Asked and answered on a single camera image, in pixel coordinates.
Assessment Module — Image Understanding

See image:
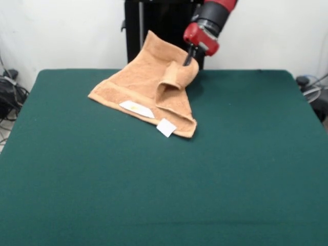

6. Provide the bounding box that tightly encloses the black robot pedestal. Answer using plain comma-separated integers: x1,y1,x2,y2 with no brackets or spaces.
120,0,206,70

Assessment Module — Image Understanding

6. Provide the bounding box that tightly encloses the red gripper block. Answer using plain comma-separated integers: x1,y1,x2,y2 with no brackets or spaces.
182,22,220,67

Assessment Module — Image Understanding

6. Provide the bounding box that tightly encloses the black cable bundle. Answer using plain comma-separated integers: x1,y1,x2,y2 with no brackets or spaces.
0,68,30,124

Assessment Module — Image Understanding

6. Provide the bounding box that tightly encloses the black device with cables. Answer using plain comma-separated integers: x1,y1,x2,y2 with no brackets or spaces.
296,75,328,122

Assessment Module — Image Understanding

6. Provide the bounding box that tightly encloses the dark green table cloth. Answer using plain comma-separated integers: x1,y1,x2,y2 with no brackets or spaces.
0,68,328,246

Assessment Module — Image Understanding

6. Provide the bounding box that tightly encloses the tan terry towel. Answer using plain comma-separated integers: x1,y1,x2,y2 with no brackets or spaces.
88,30,200,139

